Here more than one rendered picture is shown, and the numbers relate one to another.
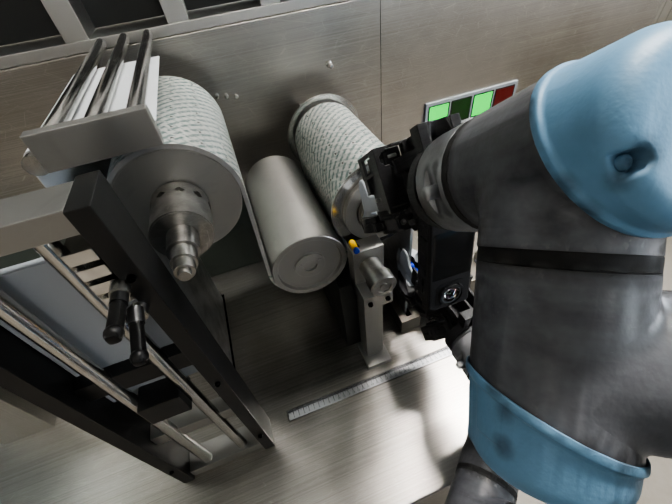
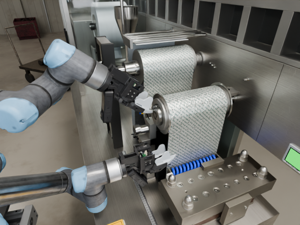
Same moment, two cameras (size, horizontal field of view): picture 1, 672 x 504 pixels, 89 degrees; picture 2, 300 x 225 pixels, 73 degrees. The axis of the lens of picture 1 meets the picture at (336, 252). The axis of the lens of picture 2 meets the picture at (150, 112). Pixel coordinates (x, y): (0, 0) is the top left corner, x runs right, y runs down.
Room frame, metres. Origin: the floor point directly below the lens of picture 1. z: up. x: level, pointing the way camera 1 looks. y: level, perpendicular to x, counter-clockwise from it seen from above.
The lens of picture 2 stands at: (0.27, -0.67, 1.64)
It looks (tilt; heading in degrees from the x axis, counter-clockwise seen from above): 32 degrees down; 82
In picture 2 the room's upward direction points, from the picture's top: straight up
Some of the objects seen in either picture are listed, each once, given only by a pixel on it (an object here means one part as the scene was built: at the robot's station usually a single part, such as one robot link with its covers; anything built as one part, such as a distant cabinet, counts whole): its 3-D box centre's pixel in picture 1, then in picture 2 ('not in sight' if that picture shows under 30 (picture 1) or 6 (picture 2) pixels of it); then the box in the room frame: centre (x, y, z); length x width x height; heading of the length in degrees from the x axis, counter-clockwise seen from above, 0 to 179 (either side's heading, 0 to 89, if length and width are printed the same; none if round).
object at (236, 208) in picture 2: not in sight; (235, 210); (0.63, -0.30, 0.97); 0.10 x 0.03 x 0.11; 14
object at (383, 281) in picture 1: (381, 282); (136, 129); (0.31, -0.06, 1.18); 0.04 x 0.02 x 0.04; 104
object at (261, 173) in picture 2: not in sight; (263, 171); (0.76, -0.21, 1.05); 0.04 x 0.04 x 0.04
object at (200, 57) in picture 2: not in sight; (194, 60); (0.62, 0.24, 1.34); 0.07 x 0.07 x 0.07; 14
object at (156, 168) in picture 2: not in sight; (155, 165); (0.36, -0.17, 1.09); 0.09 x 0.05 x 0.02; 13
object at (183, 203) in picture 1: (182, 220); (131, 68); (0.31, 0.16, 1.34); 0.06 x 0.06 x 0.06; 14
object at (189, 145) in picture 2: (381, 217); (194, 145); (0.53, -0.10, 1.11); 0.23 x 0.01 x 0.18; 14
